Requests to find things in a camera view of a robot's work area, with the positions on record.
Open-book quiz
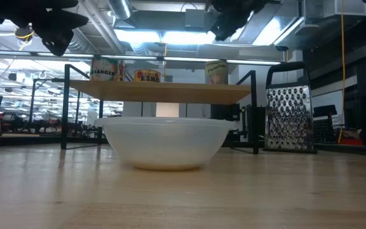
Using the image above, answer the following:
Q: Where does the silver ventilation duct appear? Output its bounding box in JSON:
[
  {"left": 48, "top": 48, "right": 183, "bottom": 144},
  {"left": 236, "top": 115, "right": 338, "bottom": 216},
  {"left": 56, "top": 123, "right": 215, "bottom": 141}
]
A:
[{"left": 106, "top": 0, "right": 133, "bottom": 20}]

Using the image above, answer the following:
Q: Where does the translucent plastic bowl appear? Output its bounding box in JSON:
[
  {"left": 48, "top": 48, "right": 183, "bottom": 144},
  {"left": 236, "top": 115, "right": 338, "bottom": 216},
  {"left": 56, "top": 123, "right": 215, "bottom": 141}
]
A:
[{"left": 94, "top": 116, "right": 238, "bottom": 171}]

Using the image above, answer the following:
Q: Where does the tall peaches can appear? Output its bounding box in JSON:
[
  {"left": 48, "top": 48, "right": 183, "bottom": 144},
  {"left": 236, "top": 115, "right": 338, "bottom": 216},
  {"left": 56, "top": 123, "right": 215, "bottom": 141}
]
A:
[{"left": 205, "top": 60, "right": 229, "bottom": 85}]

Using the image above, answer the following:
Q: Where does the short green oranges can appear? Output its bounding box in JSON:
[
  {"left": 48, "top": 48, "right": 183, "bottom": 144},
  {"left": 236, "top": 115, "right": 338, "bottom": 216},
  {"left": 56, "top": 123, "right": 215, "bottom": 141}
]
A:
[{"left": 89, "top": 57, "right": 121, "bottom": 82}]

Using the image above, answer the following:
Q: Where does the yellow hanging cable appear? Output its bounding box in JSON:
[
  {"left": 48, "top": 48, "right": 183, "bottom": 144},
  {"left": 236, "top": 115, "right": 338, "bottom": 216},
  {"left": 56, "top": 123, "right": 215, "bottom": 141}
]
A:
[{"left": 337, "top": 0, "right": 346, "bottom": 144}]

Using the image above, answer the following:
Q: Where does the long ceiling light strip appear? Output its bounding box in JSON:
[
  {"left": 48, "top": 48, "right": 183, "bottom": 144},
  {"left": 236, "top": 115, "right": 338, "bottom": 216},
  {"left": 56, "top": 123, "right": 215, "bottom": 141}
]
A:
[{"left": 0, "top": 49, "right": 282, "bottom": 66}]

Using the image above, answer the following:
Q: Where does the wooden shelf with black frame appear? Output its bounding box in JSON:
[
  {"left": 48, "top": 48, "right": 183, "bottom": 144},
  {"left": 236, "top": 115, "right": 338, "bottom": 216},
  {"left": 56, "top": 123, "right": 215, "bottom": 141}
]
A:
[{"left": 51, "top": 63, "right": 260, "bottom": 155}]

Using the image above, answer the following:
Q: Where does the black office chair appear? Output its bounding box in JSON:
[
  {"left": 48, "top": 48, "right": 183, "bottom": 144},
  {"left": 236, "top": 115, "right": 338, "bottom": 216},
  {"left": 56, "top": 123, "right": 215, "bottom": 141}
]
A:
[{"left": 312, "top": 104, "right": 339, "bottom": 144}]

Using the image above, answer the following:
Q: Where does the short yellow pineapple rings can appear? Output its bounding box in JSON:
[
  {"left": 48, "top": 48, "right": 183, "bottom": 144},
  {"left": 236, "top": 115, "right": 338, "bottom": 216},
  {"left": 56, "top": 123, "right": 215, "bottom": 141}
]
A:
[{"left": 133, "top": 69, "right": 162, "bottom": 83}]

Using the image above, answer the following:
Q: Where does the metal box grater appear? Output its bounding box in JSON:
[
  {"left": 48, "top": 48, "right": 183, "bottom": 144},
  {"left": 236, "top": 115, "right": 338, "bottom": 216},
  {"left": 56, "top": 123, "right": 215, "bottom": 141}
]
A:
[{"left": 263, "top": 61, "right": 318, "bottom": 155}]

